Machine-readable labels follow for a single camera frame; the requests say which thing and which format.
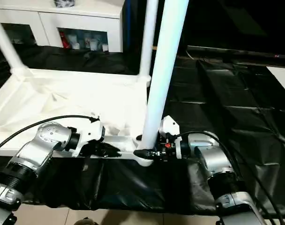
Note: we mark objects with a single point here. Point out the large dark screen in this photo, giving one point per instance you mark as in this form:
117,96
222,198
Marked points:
238,21

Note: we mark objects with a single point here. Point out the white glass-door cabinet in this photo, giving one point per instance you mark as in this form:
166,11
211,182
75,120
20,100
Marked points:
86,18

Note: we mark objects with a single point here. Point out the dark bag of parts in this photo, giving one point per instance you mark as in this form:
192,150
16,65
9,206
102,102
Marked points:
64,2

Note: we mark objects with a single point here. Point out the white plastic table top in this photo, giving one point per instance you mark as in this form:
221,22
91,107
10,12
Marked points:
62,93

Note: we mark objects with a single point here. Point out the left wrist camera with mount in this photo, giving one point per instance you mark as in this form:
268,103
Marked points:
91,133

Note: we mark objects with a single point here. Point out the white flat panel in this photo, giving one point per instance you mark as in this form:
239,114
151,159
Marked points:
282,79

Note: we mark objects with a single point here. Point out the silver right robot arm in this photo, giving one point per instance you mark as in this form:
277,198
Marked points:
215,159

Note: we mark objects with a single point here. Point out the black glossy mat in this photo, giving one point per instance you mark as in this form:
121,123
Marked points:
227,117

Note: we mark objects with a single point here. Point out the small white cup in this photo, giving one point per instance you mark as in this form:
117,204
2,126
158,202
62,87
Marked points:
105,48

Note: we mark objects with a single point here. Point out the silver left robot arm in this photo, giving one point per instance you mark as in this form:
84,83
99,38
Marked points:
39,150

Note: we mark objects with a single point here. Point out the long black bar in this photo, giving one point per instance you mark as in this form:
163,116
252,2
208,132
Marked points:
238,54

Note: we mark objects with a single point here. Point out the small tan label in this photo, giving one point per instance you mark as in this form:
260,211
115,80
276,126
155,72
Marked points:
154,48

